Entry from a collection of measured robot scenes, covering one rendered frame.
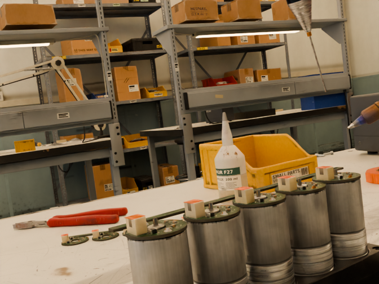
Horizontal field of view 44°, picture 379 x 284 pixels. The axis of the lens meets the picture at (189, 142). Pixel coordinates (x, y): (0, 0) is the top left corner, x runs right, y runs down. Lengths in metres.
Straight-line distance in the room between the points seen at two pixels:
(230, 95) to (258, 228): 2.67
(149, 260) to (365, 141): 0.64
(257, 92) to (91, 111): 1.07
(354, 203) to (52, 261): 0.25
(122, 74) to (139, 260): 4.25
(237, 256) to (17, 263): 0.25
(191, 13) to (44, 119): 1.08
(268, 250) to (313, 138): 5.85
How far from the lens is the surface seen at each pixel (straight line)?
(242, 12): 3.08
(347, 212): 0.25
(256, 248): 0.22
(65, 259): 0.40
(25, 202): 4.64
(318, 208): 0.23
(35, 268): 0.40
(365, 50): 6.40
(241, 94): 2.92
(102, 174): 4.32
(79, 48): 4.26
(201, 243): 0.20
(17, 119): 2.46
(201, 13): 2.92
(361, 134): 0.80
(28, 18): 2.59
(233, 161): 0.50
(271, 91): 3.05
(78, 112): 2.52
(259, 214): 0.21
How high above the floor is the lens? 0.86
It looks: 4 degrees down
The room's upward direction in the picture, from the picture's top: 7 degrees counter-clockwise
